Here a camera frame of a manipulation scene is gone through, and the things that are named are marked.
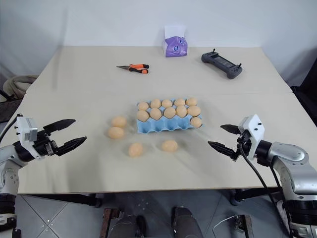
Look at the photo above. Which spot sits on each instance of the black chair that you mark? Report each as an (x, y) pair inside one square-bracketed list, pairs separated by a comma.
[(305, 86)]

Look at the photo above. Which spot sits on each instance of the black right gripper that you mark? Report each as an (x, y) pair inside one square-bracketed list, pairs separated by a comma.
[(241, 146)]

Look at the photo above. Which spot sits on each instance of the dark rounded shape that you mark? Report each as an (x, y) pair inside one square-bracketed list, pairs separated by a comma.
[(128, 226), (185, 221)]

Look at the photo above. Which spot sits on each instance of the purple white tissue box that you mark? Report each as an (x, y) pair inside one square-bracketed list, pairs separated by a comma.
[(174, 44)]

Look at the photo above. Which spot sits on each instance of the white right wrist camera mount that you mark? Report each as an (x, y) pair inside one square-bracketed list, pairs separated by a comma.
[(255, 129)]

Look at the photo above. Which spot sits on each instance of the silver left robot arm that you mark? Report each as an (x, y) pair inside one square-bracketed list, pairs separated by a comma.
[(10, 161)]

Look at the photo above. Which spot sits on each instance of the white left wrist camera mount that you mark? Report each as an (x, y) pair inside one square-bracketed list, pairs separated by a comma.
[(26, 131)]

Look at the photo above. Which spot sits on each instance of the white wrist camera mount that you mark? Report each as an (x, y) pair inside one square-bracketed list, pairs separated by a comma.
[(255, 129), (26, 131)]

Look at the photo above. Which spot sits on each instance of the black table leg bar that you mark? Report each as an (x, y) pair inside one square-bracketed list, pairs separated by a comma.
[(252, 194), (67, 199)]

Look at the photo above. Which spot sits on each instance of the rusty metal frame piece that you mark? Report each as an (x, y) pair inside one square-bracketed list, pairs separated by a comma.
[(244, 225), (110, 221)]

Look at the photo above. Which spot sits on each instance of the grey handheld remote controller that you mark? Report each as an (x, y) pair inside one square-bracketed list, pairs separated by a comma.
[(221, 64)]

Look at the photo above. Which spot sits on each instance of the blue egg carton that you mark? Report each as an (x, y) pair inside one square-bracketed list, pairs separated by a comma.
[(168, 124)]

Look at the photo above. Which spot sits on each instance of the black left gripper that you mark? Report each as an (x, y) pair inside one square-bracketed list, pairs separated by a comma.
[(44, 145)]

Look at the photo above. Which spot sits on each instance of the beige egg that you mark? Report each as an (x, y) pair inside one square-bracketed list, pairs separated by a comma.
[(119, 121), (135, 149), (142, 115), (143, 105), (156, 114), (156, 103), (196, 122), (180, 102), (170, 112), (167, 103), (116, 132), (194, 110), (170, 145), (181, 111), (191, 101)]

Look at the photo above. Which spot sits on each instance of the beige round basket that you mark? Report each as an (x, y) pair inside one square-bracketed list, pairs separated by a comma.
[(17, 83)]

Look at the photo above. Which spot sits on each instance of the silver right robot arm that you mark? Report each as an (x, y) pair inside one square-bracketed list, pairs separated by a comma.
[(292, 158)]

